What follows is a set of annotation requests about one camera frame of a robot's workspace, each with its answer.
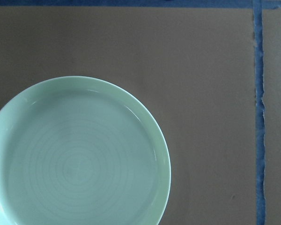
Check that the light green ceramic plate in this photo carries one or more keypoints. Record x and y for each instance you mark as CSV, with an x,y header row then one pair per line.
x,y
77,150

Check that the brown paper table cover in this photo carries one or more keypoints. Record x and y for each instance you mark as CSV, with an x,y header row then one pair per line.
x,y
208,70

